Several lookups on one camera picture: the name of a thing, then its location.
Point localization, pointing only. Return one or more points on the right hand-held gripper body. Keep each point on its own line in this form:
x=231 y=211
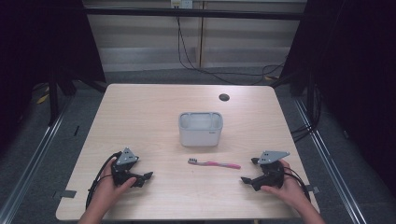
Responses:
x=271 y=176

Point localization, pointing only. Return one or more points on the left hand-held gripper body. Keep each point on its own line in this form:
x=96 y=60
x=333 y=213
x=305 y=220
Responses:
x=124 y=170

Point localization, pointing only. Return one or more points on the person's right hand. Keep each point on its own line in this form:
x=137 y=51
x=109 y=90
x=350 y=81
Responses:
x=291 y=188

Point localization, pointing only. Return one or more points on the person's left hand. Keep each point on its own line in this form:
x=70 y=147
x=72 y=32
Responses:
x=107 y=186

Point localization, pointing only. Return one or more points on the pink toothbrush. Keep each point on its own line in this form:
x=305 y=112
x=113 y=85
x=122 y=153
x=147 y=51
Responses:
x=218 y=164

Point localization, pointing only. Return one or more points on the grey tape strip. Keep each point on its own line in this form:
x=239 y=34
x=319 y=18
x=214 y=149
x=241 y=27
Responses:
x=65 y=194
x=313 y=188

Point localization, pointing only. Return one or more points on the grey plastic holder box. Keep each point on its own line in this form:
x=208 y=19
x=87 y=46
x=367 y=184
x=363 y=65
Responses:
x=200 y=134

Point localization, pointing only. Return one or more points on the small black floor object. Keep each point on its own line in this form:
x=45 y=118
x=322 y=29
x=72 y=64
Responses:
x=76 y=130

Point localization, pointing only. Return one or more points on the black metal stand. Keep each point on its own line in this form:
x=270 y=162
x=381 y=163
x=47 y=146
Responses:
x=53 y=99

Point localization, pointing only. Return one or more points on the yellow floor tape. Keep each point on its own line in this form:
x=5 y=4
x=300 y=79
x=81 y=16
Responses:
x=42 y=99

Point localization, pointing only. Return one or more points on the black curtain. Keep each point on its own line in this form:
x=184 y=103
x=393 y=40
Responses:
x=37 y=46
x=351 y=62

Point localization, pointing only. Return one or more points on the metal floor rail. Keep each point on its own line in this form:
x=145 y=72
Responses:
x=28 y=168
x=333 y=174

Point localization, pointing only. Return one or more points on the black horizontal frame bar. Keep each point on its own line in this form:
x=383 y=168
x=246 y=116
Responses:
x=193 y=13

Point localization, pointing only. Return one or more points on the white wall socket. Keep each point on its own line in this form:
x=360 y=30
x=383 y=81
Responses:
x=182 y=3

